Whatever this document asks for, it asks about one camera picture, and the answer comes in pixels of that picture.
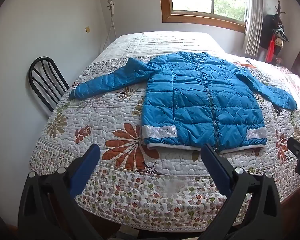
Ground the black metal chair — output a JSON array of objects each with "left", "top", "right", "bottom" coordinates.
[{"left": 28, "top": 57, "right": 70, "bottom": 117}]

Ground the coat rack with hanging items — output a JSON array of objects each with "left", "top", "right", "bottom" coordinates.
[{"left": 259, "top": 14, "right": 283, "bottom": 55}]

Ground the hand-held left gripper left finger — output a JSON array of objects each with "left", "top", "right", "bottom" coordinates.
[{"left": 17, "top": 144, "right": 103, "bottom": 240}]

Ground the pink floral blanket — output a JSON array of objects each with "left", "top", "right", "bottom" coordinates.
[{"left": 230, "top": 51, "right": 300, "bottom": 130}]

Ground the wooden coat rack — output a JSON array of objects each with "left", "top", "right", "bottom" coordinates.
[{"left": 274, "top": 0, "right": 288, "bottom": 34}]

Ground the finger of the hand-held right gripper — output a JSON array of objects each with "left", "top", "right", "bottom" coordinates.
[{"left": 287, "top": 137, "right": 300, "bottom": 158}]

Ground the wooden framed window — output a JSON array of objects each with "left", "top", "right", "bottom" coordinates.
[{"left": 158, "top": 0, "right": 251, "bottom": 33}]

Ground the floral quilted bedspread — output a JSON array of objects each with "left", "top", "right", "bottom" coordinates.
[{"left": 29, "top": 32, "right": 300, "bottom": 232}]

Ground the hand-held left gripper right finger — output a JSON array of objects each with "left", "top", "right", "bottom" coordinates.
[{"left": 201, "top": 144, "right": 284, "bottom": 240}]

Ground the red hanging bag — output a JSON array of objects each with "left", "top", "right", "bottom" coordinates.
[{"left": 265, "top": 40, "right": 276, "bottom": 63}]

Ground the white curtain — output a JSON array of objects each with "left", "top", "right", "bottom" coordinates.
[{"left": 242, "top": 0, "right": 266, "bottom": 56}]

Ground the blue puffer jacket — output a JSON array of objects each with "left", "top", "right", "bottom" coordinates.
[{"left": 69, "top": 51, "right": 297, "bottom": 155}]

